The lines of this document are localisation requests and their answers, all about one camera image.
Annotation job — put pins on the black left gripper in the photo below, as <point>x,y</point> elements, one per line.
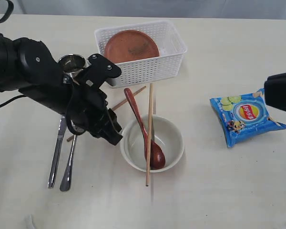
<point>85,110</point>

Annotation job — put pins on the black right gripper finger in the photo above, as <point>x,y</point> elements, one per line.
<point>275,91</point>

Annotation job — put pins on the blue chips bag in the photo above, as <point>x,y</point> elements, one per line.
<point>244,116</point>

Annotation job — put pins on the silver table knife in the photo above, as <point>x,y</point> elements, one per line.
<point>57,151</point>

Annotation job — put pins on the brown wooden spoon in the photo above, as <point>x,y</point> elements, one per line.
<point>157,160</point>

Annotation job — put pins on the silver metal fork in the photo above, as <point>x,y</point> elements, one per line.
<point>67,177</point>

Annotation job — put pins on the shiny metal cup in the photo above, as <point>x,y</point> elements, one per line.
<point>72,64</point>

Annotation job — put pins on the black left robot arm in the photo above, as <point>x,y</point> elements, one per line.
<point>27,66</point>

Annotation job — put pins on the brown wooden plate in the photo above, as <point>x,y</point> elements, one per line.
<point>130,45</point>

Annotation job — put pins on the white perforated plastic basket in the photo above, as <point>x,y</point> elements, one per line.
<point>171,48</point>

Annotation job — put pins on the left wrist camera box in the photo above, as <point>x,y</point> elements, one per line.
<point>98,72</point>

